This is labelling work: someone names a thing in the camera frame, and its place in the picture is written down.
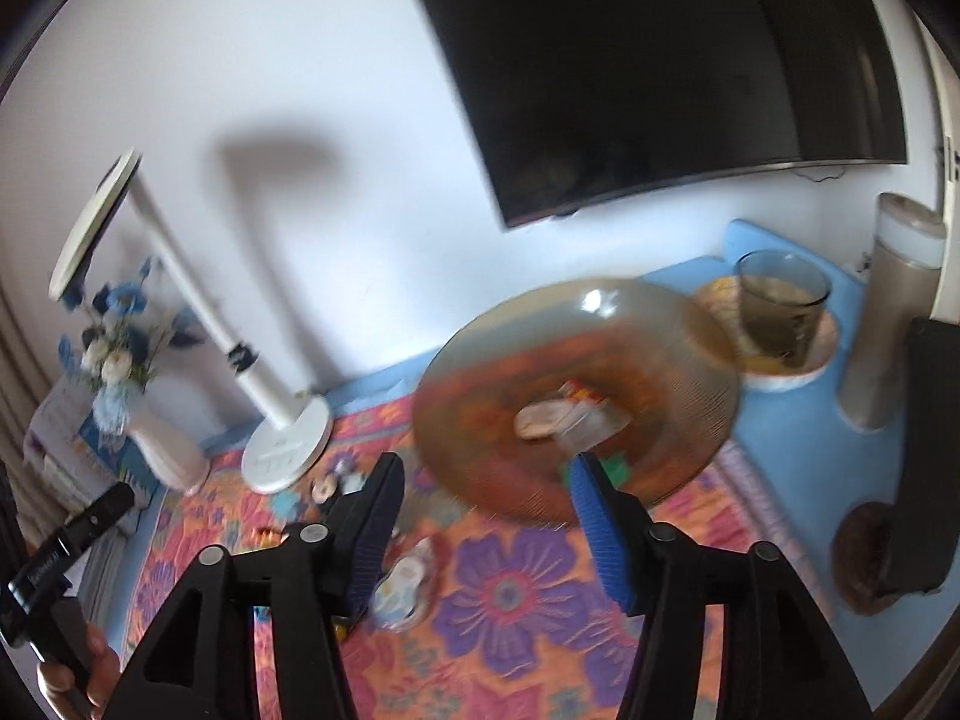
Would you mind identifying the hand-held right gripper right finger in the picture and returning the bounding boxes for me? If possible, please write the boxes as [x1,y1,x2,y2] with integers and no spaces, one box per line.
[568,454,875,720]

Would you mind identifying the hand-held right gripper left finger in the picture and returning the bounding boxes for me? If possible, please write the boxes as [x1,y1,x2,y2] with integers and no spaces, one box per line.
[101,452,407,720]

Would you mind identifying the brown ribbed glass plate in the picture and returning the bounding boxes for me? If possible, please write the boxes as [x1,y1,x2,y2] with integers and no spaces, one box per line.
[412,277,743,527]

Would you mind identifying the person's left hand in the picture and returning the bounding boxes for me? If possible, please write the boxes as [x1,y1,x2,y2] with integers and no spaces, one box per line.
[36,626,125,720]

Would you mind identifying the black-headed toy figure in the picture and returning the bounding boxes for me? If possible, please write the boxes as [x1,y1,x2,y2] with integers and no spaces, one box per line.
[311,454,368,503]

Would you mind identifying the pale round toy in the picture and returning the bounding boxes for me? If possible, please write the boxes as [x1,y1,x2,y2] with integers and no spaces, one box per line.
[514,399,575,440]

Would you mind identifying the white desk lamp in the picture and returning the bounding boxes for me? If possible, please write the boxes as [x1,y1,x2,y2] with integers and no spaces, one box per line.
[49,150,335,496]

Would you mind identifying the red yellow packet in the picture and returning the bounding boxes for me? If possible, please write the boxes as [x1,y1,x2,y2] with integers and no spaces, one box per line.
[559,379,629,437]

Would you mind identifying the floral blanket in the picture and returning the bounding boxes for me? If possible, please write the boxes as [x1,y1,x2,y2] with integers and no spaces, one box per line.
[124,360,833,720]

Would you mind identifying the stack of books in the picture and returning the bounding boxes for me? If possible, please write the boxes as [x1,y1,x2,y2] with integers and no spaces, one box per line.
[22,382,162,533]

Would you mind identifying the white vase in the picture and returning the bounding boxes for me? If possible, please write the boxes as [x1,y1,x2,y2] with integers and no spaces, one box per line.
[127,397,212,494]

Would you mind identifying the beige curtain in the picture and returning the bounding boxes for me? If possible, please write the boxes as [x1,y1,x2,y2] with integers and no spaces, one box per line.
[0,285,57,541]

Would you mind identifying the small yellow white dish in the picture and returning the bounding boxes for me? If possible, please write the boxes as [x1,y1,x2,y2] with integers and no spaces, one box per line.
[690,277,839,392]

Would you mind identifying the blue artificial flowers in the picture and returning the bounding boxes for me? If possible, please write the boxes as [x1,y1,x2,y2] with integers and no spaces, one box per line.
[58,259,207,436]

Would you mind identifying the brown round object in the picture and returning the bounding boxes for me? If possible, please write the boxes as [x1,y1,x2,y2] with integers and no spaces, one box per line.
[831,501,912,616]

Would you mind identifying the clear glass cup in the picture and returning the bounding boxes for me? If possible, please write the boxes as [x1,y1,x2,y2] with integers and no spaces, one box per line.
[733,249,833,376]

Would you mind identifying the beige cylindrical thermos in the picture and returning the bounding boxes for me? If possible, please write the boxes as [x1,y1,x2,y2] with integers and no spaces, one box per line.
[836,193,947,432]

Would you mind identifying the black television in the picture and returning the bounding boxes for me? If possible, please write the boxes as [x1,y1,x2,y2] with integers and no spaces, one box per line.
[394,0,910,232]

